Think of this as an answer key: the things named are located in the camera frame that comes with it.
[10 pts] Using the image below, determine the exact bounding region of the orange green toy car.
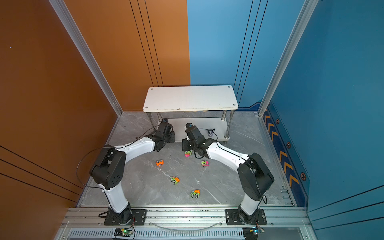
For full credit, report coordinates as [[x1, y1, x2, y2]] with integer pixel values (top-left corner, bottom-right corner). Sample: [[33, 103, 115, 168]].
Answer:
[[170, 176, 180, 185]]

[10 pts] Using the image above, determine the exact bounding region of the green orange toy truck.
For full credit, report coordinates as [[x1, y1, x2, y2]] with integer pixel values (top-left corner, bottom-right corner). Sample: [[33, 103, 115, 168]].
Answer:
[[191, 190, 200, 199]]

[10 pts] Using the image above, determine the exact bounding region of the black purple Kuromi figure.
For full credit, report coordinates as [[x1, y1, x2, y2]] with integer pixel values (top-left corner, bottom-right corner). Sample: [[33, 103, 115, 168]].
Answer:
[[208, 129, 215, 137]]

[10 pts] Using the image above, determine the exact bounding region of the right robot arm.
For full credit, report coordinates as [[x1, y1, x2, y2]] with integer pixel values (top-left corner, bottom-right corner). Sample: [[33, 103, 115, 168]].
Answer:
[[182, 123, 275, 225]]

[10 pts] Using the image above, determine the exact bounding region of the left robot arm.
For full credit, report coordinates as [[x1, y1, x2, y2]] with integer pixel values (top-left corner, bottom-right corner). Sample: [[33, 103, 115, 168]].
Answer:
[[90, 119, 175, 226]]

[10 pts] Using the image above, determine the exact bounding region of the white two-tier shelf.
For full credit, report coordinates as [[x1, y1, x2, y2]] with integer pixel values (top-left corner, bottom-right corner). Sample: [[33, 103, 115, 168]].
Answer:
[[143, 85, 239, 142]]

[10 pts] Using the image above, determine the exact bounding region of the left circuit board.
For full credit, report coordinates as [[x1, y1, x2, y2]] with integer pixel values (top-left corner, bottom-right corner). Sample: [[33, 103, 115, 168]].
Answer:
[[114, 228, 135, 240]]

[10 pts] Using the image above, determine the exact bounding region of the circuit board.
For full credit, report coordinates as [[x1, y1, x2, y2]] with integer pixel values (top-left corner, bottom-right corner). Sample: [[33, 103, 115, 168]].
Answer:
[[242, 228, 265, 240], [114, 228, 135, 240]]

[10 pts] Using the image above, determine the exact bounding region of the right circuit board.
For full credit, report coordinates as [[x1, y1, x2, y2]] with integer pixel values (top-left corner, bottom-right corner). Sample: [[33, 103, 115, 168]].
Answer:
[[242, 228, 265, 240]]

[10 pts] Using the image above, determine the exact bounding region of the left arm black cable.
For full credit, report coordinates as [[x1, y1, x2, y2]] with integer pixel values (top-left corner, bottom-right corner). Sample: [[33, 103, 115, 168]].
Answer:
[[75, 127, 157, 190]]

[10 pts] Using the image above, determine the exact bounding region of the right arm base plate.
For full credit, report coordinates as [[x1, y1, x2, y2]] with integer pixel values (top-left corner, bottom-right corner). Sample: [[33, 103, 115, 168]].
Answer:
[[225, 208, 268, 226]]

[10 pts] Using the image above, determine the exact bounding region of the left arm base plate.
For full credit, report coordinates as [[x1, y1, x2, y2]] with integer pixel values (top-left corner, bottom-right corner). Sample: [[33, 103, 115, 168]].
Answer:
[[104, 209, 147, 226]]

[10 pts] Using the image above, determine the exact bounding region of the left aluminium corner post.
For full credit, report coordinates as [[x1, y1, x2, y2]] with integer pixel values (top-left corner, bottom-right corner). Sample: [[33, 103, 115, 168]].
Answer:
[[49, 0, 123, 117]]

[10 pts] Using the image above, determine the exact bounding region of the aluminium corner post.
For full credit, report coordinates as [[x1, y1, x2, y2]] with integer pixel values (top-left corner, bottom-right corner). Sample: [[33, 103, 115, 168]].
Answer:
[[258, 0, 319, 117], [49, 0, 123, 117]]

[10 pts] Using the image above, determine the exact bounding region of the right aluminium corner post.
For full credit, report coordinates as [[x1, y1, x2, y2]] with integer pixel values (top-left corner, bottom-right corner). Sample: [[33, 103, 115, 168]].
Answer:
[[258, 0, 319, 117]]

